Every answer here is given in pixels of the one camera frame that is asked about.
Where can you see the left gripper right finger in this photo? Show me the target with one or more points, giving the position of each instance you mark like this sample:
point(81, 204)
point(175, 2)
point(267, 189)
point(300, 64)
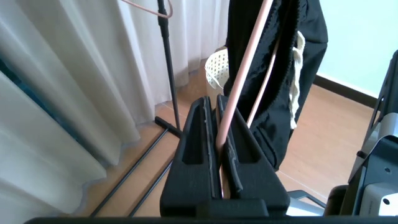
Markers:
point(258, 183)

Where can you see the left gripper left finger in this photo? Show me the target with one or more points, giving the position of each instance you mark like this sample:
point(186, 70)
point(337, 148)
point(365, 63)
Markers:
point(192, 180)

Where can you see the black shorts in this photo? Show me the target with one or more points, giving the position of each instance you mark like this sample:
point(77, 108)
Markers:
point(280, 124)

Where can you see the pink clothes hanger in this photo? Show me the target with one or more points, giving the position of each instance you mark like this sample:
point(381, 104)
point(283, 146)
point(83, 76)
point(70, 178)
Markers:
point(155, 13)
point(245, 62)

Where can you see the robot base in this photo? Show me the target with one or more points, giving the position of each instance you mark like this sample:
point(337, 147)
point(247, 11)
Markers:
point(379, 174)

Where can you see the white laundry basket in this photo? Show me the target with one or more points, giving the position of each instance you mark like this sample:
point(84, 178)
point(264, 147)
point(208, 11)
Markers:
point(216, 68)

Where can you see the black clothes rack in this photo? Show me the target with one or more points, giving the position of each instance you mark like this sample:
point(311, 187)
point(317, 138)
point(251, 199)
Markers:
point(169, 68)

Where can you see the window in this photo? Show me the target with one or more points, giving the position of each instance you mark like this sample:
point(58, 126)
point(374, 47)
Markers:
point(18, 82)

